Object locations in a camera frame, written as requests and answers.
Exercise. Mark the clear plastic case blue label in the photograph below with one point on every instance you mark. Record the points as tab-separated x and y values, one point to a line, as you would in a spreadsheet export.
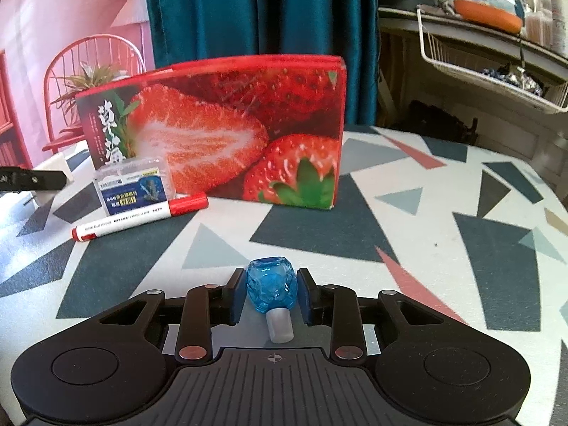
133	188

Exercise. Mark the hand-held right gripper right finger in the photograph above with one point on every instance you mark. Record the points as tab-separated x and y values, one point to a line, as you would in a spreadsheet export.
304	297

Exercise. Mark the clear plastic container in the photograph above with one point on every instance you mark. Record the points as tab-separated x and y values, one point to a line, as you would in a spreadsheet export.
548	22

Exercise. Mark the dark bag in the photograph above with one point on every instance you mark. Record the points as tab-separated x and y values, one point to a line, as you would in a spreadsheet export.
437	122

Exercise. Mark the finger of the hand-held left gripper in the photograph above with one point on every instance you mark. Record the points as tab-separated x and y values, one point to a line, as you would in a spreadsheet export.
40	179

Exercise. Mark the blue glass bottle white cap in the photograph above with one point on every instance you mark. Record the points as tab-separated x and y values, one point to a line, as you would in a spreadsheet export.
270	284

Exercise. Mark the red and white marker pen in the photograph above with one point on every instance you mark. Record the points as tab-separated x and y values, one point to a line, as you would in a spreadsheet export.
133	218

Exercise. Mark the teal curtain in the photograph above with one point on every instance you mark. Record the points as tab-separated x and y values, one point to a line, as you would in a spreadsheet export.
266	9

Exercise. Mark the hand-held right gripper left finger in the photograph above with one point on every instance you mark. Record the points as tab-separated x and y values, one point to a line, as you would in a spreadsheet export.
237	297

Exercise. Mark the silver blue foil packet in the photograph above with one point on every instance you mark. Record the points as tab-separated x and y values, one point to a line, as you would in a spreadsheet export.
514	80

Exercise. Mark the blue and white box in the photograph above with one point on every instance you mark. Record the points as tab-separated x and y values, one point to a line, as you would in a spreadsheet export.
497	1

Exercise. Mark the white desk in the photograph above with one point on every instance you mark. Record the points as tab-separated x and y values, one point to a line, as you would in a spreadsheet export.
510	151

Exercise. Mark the red strawberry print cardboard box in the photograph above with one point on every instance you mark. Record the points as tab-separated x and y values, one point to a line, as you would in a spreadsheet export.
222	120

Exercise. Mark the pink wall poster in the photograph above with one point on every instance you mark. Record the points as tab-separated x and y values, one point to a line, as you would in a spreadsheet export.
44	31

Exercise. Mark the small white box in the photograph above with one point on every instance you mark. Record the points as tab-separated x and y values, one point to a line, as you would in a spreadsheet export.
55	162

